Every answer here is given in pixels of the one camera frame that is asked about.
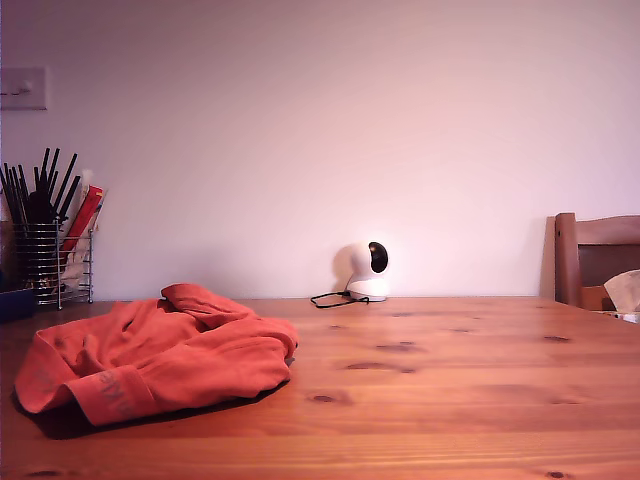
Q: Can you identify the red chopstick packet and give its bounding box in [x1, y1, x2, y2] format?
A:
[62, 185, 106, 251]

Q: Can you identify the red underwear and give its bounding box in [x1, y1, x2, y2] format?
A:
[13, 283, 300, 427]

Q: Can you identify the brown cardboard box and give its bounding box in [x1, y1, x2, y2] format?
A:
[580, 284, 619, 311]

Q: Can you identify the wooden chair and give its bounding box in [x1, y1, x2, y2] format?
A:
[553, 212, 640, 310]

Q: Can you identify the white light switch plate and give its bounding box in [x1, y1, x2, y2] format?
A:
[0, 67, 49, 111]

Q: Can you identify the white round security camera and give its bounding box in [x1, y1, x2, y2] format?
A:
[333, 241, 392, 303]

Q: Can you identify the dark blue box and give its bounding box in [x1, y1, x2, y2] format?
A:
[0, 288, 37, 324]

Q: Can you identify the patterned tissue box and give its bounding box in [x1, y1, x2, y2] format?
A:
[597, 308, 640, 324]

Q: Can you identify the metal wire utensil holder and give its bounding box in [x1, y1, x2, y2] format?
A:
[12, 222, 95, 310]

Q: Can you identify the brown container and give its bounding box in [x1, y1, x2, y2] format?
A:
[0, 222, 15, 292]

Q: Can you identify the black chopstick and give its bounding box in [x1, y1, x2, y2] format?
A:
[36, 147, 52, 196]
[0, 166, 17, 225]
[57, 174, 82, 224]
[18, 163, 34, 224]
[50, 152, 80, 221]
[45, 146, 62, 199]
[3, 162, 27, 225]

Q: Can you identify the white tissue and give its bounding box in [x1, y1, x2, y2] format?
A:
[603, 268, 640, 314]

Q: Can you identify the white plastic packet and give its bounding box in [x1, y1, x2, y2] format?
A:
[59, 234, 94, 291]

